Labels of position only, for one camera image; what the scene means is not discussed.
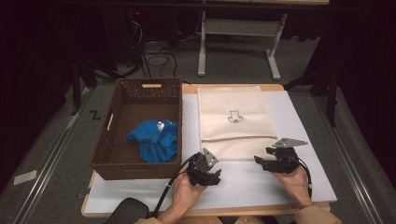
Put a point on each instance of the white metal desk frame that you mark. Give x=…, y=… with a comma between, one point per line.
x=239, y=28

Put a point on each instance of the black metal stand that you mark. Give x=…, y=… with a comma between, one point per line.
x=84, y=74
x=330, y=87

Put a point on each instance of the blue garment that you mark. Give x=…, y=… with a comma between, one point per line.
x=157, y=141

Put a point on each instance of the person's left hand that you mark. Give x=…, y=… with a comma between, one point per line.
x=185, y=196

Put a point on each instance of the person's right hand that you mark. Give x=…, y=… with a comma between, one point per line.
x=295, y=186

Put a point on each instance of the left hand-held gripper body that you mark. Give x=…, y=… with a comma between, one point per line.
x=199, y=165

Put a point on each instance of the black chair armrest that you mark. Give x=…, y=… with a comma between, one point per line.
x=129, y=211

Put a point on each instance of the metal floor rail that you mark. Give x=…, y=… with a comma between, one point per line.
x=46, y=165
x=351, y=161

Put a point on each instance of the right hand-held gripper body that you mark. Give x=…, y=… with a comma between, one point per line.
x=288, y=158

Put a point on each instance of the white floor tape strip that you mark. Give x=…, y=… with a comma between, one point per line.
x=25, y=177

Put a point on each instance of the black floor tape mark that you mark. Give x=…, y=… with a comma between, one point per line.
x=95, y=115

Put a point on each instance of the white table mat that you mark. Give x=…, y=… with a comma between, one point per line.
x=249, y=183

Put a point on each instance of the brown woven basket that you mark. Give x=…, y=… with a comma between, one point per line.
x=140, y=137

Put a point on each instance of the cream mesh laundry bag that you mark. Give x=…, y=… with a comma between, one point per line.
x=233, y=124

